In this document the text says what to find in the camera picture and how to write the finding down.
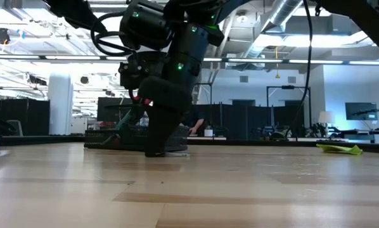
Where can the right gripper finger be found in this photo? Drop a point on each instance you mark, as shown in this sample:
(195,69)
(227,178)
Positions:
(159,133)

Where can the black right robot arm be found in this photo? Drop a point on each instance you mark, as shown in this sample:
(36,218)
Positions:
(192,47)

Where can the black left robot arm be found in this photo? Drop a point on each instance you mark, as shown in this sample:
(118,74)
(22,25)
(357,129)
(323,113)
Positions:
(145,25)

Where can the black mesh desk organizer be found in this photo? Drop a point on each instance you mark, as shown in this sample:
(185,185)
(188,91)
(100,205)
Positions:
(107,139)

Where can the grey office chair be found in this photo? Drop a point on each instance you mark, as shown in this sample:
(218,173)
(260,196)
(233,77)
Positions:
(14,127)

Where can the person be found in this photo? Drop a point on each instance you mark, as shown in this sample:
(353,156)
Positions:
(197,123)

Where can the white cup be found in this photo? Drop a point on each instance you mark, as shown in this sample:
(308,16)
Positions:
(208,132)

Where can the black partition panel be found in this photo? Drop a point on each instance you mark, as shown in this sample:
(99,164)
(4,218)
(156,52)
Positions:
(28,117)
(240,122)

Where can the white round column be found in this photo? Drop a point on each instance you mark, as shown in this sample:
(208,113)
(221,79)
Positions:
(60,104)

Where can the white shade desk lamp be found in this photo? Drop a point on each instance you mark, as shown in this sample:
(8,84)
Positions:
(325,117)

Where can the black camera gantry frame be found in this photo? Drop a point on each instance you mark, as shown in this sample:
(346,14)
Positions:
(287,87)
(208,84)

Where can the black aluminium table frame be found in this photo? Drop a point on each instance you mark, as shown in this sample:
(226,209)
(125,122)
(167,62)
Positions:
(34,139)

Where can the black wall monitor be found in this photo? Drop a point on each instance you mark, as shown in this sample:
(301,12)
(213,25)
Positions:
(360,111)

